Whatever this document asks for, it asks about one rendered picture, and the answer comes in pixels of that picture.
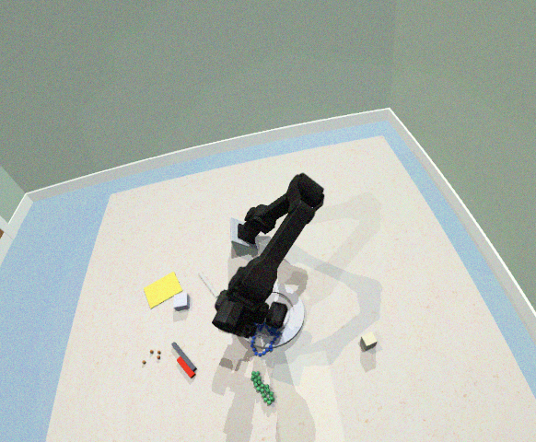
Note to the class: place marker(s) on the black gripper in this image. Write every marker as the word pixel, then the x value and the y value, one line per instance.
pixel 275 316

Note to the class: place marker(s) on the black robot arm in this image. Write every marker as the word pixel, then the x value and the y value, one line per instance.
pixel 257 279

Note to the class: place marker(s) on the small cream cube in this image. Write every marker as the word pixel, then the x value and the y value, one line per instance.
pixel 368 340

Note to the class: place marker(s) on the yellow flat rectangle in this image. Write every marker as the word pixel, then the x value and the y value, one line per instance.
pixel 162 289

